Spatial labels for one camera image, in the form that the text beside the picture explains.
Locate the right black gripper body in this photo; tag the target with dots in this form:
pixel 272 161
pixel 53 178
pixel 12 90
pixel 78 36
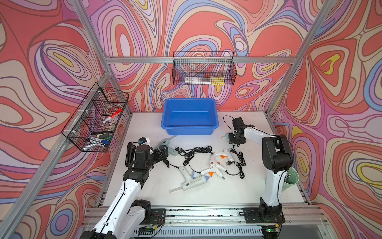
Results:
pixel 233 138

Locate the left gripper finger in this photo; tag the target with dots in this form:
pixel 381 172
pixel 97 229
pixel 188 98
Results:
pixel 164 160
pixel 161 151

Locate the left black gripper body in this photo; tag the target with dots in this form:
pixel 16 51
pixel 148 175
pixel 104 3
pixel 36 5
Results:
pixel 150 163

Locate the small mint glue gun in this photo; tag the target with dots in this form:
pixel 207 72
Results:
pixel 166 142

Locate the white orange glue gun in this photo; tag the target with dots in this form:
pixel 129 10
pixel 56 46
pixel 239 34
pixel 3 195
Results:
pixel 225 154
pixel 214 167

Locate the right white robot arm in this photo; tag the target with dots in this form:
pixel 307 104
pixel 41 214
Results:
pixel 277 158

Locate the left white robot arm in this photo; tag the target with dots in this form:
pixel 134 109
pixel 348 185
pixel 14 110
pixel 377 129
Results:
pixel 127 212

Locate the large mint glue gun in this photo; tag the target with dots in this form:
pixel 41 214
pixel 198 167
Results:
pixel 170 150

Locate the blue plastic storage box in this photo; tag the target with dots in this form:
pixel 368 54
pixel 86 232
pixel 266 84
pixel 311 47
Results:
pixel 190 116

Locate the large white blue glue gun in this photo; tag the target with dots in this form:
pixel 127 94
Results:
pixel 190 182

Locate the clear box in basket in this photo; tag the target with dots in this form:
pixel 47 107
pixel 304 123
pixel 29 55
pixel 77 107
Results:
pixel 198 81

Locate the red marker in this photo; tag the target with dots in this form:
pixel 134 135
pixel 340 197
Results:
pixel 114 115

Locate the blue marker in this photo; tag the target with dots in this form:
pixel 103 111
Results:
pixel 102 141

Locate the yellow block in basket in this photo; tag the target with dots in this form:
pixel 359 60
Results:
pixel 218 81

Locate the green plastic cup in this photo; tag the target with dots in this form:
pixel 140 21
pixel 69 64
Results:
pixel 288 179

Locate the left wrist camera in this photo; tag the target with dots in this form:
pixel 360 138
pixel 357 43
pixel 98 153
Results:
pixel 144 141

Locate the black wire basket left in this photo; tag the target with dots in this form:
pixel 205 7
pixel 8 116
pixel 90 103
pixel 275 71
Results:
pixel 99 103

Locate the black wire basket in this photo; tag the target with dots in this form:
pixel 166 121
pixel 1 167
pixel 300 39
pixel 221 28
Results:
pixel 99 103
pixel 204 64

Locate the black wire basket rear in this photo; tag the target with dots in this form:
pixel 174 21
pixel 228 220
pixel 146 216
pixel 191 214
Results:
pixel 204 64

